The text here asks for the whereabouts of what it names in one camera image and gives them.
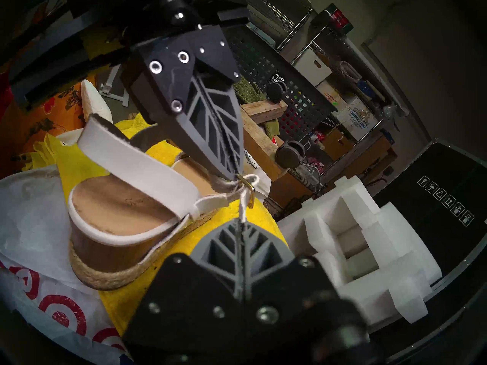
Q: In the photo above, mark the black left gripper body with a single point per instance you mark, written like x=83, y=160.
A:
x=152, y=10

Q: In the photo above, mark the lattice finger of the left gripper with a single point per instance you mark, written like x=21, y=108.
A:
x=218, y=56
x=167, y=79

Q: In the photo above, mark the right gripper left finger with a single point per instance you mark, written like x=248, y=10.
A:
x=182, y=303

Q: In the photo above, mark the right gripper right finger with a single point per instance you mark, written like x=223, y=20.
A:
x=289, y=303

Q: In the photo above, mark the green knit gloves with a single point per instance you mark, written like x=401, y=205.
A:
x=247, y=92

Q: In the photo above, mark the black plastic mesh basket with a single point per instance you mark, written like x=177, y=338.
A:
x=266, y=60

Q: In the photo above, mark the white stand cardboard-top table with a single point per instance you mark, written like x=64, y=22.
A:
x=114, y=94

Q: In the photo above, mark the cream fabric piece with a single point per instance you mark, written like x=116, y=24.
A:
x=95, y=102

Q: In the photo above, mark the white storage bin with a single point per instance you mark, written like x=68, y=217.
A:
x=312, y=67

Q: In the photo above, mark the white foam packing block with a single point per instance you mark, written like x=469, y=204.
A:
x=380, y=235

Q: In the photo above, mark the large brown box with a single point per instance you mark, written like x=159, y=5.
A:
x=289, y=189

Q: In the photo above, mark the small labelled cardboard box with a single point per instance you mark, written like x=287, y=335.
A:
x=331, y=96

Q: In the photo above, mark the white printed fabric bag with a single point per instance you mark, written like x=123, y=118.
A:
x=262, y=181

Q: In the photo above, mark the red orange patterned bag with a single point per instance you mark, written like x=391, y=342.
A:
x=45, y=117

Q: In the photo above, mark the crumpled clear plastic bag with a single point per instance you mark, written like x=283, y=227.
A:
x=310, y=174

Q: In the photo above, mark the pink flowers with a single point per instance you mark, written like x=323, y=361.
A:
x=315, y=162

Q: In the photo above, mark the brown cardboard box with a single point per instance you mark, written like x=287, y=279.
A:
x=338, y=140

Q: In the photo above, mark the small Gildan cardboard box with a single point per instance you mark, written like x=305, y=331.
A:
x=357, y=119

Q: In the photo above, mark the white red-print plastic bag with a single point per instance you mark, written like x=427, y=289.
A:
x=38, y=235

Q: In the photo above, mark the black flight case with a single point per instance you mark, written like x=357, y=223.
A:
x=437, y=223

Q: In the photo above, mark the tan wooden board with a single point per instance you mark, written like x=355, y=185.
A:
x=376, y=159

